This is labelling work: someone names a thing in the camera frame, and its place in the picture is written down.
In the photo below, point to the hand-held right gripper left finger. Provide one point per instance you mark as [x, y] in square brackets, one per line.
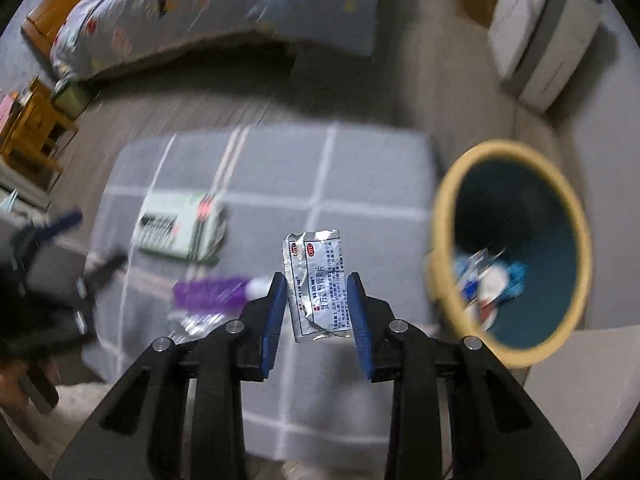
[275, 320]

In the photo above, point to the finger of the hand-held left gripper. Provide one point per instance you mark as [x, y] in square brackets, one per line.
[62, 222]
[102, 269]

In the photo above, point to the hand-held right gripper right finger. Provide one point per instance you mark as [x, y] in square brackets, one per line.
[359, 320]

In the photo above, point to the silver foil sachet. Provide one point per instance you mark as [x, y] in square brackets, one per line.
[317, 280]

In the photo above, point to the red and white packet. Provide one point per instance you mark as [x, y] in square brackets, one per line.
[492, 282]

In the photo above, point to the yellow bin with teal inside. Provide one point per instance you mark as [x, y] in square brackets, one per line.
[545, 255]

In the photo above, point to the purple bottle with white cap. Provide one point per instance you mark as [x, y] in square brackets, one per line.
[210, 292]

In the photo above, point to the crumpled clear wrapper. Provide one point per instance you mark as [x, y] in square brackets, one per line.
[195, 325]

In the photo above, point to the white box with black label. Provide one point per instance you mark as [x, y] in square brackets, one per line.
[175, 220]

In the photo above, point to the wooden chair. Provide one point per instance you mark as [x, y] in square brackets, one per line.
[30, 125]

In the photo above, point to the white and blue packet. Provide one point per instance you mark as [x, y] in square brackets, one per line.
[467, 275]

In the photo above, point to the green box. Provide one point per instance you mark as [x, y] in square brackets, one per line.
[72, 97]

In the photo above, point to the grey checked cushion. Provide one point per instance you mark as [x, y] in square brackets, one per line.
[370, 170]

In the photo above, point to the bed with grey-blue quilt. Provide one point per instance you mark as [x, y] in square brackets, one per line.
[200, 5]

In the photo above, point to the white appliance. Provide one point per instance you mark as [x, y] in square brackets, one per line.
[545, 35]

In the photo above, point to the wooden bed frame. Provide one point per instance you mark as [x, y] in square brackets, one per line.
[55, 5]

